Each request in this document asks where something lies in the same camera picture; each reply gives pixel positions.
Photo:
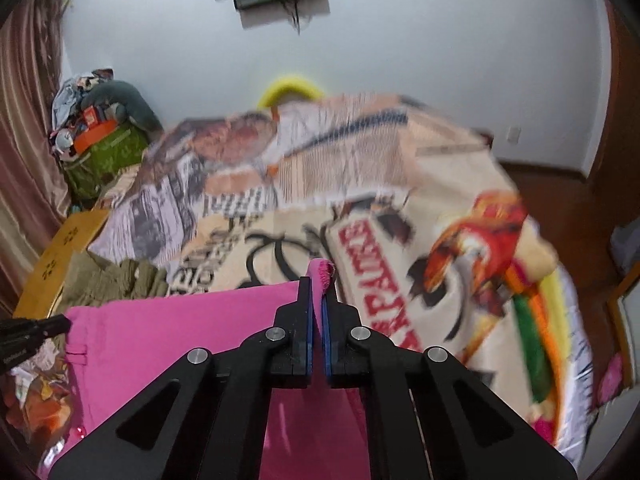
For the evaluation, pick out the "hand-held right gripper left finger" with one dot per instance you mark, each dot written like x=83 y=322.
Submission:
x=308 y=320

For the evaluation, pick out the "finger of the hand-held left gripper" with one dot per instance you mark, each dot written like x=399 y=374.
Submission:
x=35 y=332

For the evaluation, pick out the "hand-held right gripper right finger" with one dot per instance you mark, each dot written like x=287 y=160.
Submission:
x=327 y=330

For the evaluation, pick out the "pink pants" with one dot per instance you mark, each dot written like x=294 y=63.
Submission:
x=150 y=340

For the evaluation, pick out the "olive green pants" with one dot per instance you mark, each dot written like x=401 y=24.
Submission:
x=115 y=280

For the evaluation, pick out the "pile of colourful packets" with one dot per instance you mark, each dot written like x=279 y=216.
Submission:
x=35 y=405

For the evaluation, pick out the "wooden board with paw cutouts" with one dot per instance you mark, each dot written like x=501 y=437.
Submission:
x=50 y=260

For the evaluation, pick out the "printed blanket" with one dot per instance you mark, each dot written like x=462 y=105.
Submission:
x=400 y=185

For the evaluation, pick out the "brown curtain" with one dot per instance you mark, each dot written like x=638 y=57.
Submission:
x=25 y=160

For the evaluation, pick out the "green patterned bag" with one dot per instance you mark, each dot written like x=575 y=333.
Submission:
x=107 y=160

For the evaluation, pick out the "orange box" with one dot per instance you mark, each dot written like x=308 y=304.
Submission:
x=92 y=127

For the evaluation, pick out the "pile of mixed clothes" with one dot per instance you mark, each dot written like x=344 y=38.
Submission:
x=77 y=90

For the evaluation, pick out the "pink cloth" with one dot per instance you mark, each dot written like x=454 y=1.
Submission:
x=610 y=385

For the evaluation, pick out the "wooden framed mirror door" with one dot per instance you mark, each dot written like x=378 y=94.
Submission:
x=627 y=330

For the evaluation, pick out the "pale blue bag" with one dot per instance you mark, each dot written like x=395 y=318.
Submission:
x=626 y=246

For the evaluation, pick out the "brown wooden door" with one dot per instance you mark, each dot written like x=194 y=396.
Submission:
x=620 y=110

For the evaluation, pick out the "white wall socket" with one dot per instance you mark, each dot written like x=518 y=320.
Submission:
x=513 y=135

